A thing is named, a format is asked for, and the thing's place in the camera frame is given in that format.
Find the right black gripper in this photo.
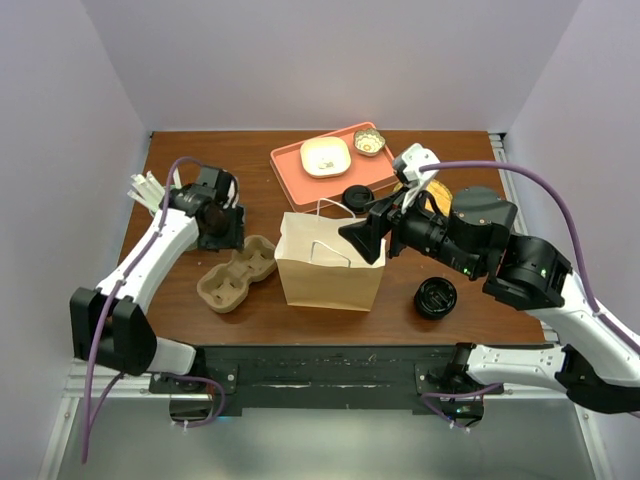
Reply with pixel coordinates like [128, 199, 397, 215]
[337, 180, 481, 276]

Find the black coffee cup lid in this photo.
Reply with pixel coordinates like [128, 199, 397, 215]
[341, 185, 375, 214]

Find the stack of black lids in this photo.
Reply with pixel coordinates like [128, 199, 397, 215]
[413, 277, 458, 321]

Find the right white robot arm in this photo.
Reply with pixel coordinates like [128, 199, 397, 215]
[338, 187, 639, 414]

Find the cardboard cup carrier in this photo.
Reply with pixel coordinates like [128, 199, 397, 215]
[196, 235, 276, 314]

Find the small floral bowl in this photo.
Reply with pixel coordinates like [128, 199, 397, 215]
[353, 128, 386, 157]

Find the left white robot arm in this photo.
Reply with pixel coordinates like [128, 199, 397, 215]
[70, 166, 245, 392]

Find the round woven yellow coaster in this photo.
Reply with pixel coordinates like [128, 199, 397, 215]
[392, 179, 453, 216]

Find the green straw holder cup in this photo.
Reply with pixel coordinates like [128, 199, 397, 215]
[167, 183, 200, 251]

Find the brown paper bag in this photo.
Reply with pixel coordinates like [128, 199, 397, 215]
[274, 211, 386, 311]

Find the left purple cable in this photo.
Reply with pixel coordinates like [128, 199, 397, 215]
[80, 156, 226, 464]

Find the cream square plate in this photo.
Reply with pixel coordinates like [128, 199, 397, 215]
[300, 136, 352, 178]

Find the pink serving tray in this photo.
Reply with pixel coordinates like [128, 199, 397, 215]
[270, 122, 396, 213]

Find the wrapped white straw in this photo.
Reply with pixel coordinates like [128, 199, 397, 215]
[127, 190, 159, 214]
[146, 171, 165, 195]
[131, 174, 164, 202]

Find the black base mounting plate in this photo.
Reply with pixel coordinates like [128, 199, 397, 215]
[148, 344, 501, 417]

